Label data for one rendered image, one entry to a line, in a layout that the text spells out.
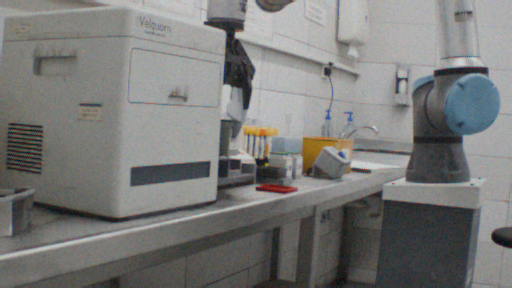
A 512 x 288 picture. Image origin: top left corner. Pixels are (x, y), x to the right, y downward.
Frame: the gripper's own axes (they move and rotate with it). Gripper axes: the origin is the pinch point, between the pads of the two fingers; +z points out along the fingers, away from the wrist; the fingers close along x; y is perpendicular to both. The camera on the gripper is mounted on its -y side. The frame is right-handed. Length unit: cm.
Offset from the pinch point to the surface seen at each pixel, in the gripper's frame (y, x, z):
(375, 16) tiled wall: -270, -47, -69
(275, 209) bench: -6.8, 8.6, 14.7
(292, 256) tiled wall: -186, -59, 69
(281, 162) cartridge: -34.0, -2.8, 7.9
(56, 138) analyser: 37.0, -7.7, 1.7
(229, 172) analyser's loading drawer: 2.1, 2.9, 7.5
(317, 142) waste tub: -60, -4, 4
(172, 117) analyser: 24.2, 4.5, -2.2
